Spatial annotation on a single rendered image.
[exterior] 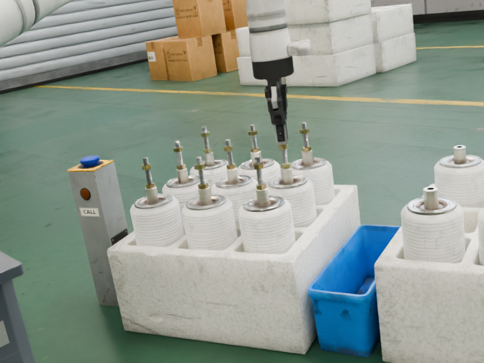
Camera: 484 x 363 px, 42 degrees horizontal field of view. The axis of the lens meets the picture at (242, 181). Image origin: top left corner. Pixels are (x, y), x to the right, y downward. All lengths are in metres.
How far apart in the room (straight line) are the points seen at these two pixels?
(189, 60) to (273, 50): 3.64
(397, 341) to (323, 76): 2.78
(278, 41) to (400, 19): 3.07
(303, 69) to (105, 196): 2.60
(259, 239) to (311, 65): 2.73
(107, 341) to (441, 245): 0.67
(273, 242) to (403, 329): 0.26
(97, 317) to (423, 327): 0.69
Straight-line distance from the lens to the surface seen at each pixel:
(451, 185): 1.24
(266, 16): 1.15
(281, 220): 1.11
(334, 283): 1.21
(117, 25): 6.78
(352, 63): 3.81
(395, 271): 1.03
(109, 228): 1.37
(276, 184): 1.23
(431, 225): 1.02
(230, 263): 1.12
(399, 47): 4.16
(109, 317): 1.41
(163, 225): 1.22
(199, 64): 4.82
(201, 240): 1.17
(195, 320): 1.22
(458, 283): 1.02
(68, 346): 1.34
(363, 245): 1.36
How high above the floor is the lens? 0.63
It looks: 17 degrees down
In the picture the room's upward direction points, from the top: 9 degrees counter-clockwise
